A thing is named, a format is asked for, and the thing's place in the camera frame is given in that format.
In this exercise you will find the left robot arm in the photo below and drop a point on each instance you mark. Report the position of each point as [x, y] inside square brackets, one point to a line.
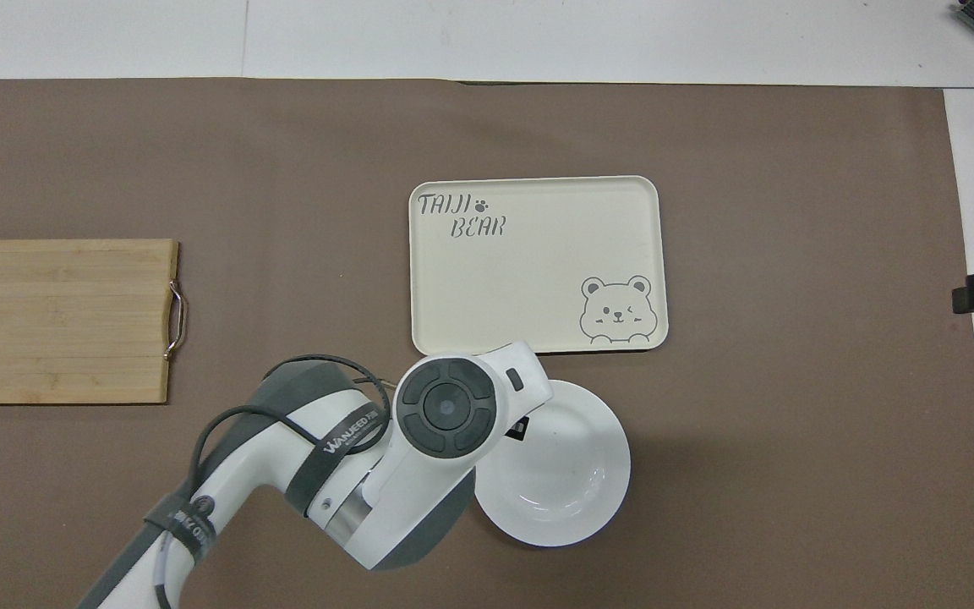
[419, 474]

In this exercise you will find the wooden cutting board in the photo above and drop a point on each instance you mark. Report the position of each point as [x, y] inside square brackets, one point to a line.
[56, 321]

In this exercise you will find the white round plate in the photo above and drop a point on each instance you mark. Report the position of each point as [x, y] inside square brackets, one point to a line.
[563, 474]

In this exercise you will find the cream tray with bear print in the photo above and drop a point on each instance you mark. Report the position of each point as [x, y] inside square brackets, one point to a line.
[529, 262]

